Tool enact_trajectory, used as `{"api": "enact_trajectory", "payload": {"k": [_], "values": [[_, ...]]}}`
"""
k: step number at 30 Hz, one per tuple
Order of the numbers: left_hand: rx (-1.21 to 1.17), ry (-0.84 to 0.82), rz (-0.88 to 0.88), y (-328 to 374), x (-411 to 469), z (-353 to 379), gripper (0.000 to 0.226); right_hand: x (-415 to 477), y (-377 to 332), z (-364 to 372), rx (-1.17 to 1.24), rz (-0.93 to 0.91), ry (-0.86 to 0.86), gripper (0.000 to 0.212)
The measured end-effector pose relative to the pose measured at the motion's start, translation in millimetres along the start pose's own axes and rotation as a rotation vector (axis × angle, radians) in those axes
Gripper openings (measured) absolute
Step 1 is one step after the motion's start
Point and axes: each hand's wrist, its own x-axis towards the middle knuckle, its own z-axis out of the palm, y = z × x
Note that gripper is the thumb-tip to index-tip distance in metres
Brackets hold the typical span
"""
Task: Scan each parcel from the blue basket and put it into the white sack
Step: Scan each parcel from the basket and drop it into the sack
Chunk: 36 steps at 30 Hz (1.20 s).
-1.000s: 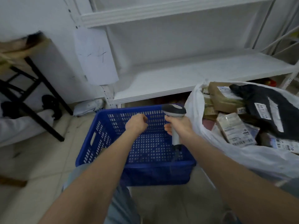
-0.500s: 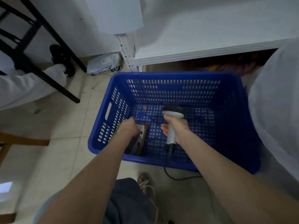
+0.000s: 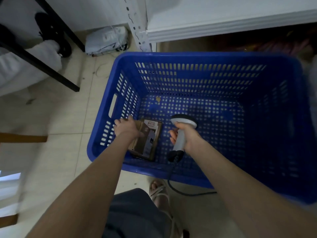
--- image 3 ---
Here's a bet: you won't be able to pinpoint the white metal shelf rack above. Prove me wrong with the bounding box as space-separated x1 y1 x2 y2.
123 0 317 52

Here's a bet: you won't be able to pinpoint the person's left forearm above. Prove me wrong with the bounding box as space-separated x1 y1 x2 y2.
26 132 139 238

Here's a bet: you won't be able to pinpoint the person's right hand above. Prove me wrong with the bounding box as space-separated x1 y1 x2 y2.
169 122 206 155

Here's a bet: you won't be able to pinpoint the person's left hand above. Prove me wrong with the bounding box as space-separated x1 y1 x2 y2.
114 115 145 140

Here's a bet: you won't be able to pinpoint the wooden chair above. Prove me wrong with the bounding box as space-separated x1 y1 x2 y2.
0 132 48 228

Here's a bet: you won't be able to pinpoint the smooth kraft box long label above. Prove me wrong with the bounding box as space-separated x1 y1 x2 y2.
141 118 163 162

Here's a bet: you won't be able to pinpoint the person's sandal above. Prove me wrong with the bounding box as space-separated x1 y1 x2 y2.
148 179 184 238

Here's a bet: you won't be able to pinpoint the grey plastic mailer bag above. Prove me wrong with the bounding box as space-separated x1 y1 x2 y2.
85 26 129 57

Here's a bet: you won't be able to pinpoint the wooden folding table black legs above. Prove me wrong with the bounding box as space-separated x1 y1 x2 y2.
0 0 86 93

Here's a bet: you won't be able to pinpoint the black scanner cable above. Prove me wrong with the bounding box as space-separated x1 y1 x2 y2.
167 158 217 197

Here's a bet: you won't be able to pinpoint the person's left leg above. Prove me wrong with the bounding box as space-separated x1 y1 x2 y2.
103 188 174 238

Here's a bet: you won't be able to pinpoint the blue plastic crate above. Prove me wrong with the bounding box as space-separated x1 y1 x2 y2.
87 51 317 205

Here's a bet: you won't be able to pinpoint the person's right forearm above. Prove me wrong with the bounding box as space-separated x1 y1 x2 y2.
188 139 317 238

